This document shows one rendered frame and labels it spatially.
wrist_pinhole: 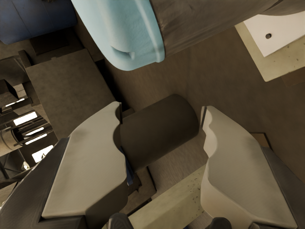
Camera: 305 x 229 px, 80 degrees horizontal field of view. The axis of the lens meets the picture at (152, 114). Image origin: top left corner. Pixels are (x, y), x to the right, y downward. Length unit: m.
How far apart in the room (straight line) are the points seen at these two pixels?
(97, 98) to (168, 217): 1.51
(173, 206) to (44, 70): 1.85
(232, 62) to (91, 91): 1.53
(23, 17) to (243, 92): 2.42
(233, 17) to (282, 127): 0.48
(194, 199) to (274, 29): 0.45
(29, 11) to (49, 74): 0.83
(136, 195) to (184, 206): 2.25
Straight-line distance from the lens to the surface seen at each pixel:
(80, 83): 1.99
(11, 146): 8.81
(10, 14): 2.66
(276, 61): 0.40
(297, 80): 0.52
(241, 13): 0.19
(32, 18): 2.67
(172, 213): 0.57
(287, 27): 0.36
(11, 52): 3.33
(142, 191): 2.81
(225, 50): 0.63
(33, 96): 3.57
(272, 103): 0.60
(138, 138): 0.78
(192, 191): 0.58
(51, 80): 2.07
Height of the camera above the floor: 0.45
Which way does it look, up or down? 18 degrees down
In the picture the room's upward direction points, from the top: 117 degrees counter-clockwise
